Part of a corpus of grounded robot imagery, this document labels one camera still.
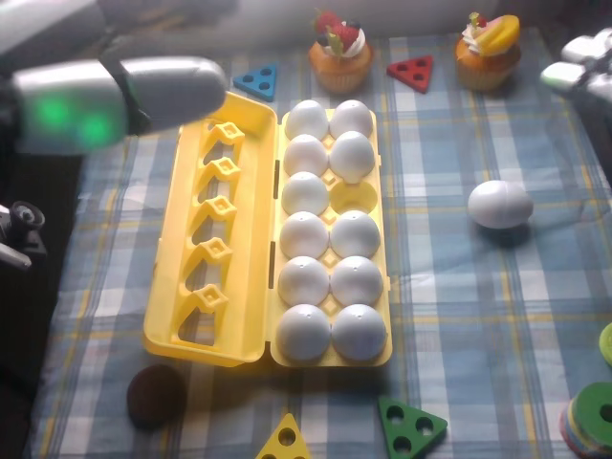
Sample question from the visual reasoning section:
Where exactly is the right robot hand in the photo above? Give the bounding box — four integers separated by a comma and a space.
539, 27, 612, 119

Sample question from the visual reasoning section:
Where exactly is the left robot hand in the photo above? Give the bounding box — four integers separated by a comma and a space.
0, 0, 230, 159

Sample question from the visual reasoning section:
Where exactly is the yellow egg carton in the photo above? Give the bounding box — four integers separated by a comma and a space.
142, 90, 394, 369

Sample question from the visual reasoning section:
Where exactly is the white toy egg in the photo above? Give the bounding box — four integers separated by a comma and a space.
276, 255, 332, 307
331, 302, 387, 362
275, 303, 334, 363
285, 98, 330, 142
330, 255, 384, 306
329, 98, 375, 140
283, 133, 330, 177
328, 130, 377, 186
467, 180, 535, 230
280, 170, 331, 215
278, 209, 331, 259
329, 208, 383, 259

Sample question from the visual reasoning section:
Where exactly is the blue triangle block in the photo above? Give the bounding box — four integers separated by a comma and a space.
232, 61, 278, 103

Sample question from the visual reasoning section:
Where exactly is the toy cupcake with orange slice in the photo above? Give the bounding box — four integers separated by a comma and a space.
453, 11, 523, 93

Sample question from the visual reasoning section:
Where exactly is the red triangle block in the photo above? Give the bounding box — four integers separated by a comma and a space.
385, 55, 435, 96

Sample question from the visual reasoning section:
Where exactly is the toy cupcake with strawberries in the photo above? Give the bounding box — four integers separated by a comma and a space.
307, 8, 375, 95

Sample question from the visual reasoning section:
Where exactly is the blue plaid table cloth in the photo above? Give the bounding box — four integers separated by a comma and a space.
28, 28, 612, 459

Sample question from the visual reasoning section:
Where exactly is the dark chocolate toy cookie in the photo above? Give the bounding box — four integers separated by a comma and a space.
125, 363, 188, 430

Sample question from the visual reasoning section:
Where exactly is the stack of coloured rings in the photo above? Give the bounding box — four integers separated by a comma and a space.
558, 382, 612, 459

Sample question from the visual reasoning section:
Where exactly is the yellow triangle block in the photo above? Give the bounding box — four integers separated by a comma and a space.
255, 412, 315, 459

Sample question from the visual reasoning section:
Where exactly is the green triangle block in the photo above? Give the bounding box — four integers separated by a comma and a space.
377, 395, 449, 459

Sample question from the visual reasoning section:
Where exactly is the green toy ring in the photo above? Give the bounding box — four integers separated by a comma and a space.
599, 321, 612, 368

